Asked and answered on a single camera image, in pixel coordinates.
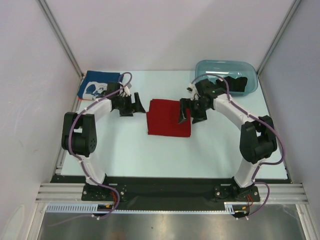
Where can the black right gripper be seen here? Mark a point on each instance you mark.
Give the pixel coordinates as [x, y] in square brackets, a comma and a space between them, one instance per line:
[190, 110]

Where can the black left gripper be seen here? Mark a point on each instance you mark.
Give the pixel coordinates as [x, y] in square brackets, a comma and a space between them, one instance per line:
[136, 107]

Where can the red t shirt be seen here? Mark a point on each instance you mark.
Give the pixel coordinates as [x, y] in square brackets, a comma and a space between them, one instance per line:
[163, 119]

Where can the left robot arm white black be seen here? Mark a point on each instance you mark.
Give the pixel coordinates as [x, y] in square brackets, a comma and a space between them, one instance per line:
[79, 136]

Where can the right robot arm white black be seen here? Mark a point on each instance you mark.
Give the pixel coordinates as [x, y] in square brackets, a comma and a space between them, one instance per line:
[257, 134]

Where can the folded blue printed t shirt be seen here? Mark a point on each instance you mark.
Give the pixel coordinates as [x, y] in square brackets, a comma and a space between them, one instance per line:
[95, 82]

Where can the teal plastic bin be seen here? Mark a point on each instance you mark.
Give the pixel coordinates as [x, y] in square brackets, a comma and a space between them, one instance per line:
[224, 68]

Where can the black t shirt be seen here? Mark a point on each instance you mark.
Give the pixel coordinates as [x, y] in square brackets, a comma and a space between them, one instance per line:
[234, 84]

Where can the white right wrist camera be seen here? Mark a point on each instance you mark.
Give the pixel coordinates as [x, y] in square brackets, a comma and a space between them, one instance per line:
[192, 89]

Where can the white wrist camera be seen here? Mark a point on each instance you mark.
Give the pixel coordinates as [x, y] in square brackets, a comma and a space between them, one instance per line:
[126, 91]
[192, 89]

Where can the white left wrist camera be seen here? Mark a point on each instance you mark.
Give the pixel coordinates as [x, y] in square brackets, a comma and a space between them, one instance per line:
[126, 91]

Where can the white slotted cable duct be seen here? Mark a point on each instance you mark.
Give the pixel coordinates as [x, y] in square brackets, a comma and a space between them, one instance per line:
[228, 208]

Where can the aluminium front frame rail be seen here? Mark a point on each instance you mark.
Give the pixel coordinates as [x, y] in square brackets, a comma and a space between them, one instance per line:
[72, 192]

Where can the left aluminium frame post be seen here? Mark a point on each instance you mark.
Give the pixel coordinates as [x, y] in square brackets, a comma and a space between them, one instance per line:
[54, 25]

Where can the aluminium frame post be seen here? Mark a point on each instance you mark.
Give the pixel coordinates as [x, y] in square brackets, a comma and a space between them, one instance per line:
[279, 34]
[54, 25]

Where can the right aluminium frame post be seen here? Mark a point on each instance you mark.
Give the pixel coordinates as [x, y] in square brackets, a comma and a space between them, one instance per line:
[279, 34]

